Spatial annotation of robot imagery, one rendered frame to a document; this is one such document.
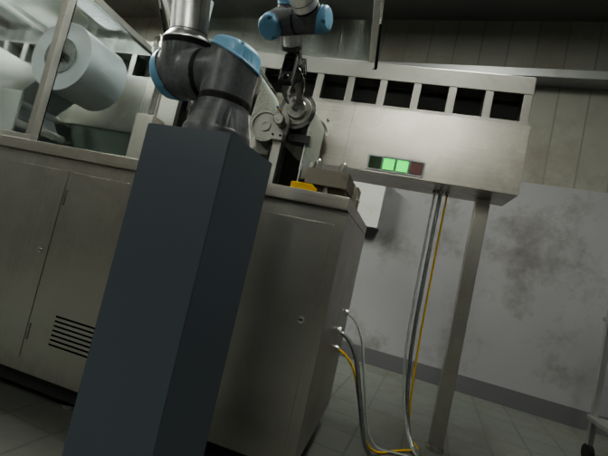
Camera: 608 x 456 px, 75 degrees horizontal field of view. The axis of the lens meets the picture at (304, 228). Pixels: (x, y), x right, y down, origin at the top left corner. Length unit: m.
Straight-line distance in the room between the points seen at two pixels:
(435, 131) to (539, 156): 1.67
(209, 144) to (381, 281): 2.57
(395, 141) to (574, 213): 1.84
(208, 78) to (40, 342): 1.13
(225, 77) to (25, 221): 1.09
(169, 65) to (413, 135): 1.16
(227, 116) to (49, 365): 1.12
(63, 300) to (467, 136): 1.69
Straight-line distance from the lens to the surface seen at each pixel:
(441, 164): 1.82
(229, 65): 0.90
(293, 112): 1.57
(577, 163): 3.48
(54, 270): 1.64
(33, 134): 1.90
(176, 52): 1.00
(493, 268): 3.22
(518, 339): 3.26
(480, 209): 1.97
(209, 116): 0.86
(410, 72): 1.98
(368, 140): 1.85
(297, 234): 1.19
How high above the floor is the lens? 0.70
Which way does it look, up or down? 4 degrees up
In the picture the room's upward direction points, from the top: 13 degrees clockwise
